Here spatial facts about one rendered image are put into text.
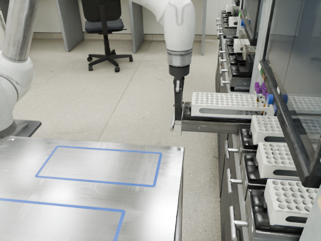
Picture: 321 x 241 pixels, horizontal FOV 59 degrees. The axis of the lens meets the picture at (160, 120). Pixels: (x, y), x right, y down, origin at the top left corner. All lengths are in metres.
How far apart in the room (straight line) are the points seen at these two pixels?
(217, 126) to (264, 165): 0.32
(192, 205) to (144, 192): 1.07
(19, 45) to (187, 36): 0.68
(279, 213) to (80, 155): 0.58
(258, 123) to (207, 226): 0.90
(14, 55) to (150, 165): 0.76
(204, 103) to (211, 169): 1.06
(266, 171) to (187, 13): 0.52
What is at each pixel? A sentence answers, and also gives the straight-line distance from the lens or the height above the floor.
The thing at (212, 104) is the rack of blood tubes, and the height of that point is 0.86.
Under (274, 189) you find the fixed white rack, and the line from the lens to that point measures 0.78.
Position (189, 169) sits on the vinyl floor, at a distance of 2.06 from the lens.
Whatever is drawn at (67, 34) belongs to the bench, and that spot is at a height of 0.24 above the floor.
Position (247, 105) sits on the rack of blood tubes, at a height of 0.86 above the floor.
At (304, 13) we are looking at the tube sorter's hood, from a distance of 0.74.
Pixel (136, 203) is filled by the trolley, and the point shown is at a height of 0.82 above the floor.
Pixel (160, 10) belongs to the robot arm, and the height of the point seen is 1.16.
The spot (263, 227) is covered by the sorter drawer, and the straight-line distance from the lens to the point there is 0.75.
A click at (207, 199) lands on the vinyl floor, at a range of 1.87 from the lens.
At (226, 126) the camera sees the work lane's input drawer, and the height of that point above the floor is 0.79.
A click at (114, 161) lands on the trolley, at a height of 0.82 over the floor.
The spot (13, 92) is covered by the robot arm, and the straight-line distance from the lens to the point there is 1.32.
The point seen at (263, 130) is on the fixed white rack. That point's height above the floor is 0.86.
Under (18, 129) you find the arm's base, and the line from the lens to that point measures 1.34.
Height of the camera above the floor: 1.38
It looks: 33 degrees down
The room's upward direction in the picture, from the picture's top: 2 degrees counter-clockwise
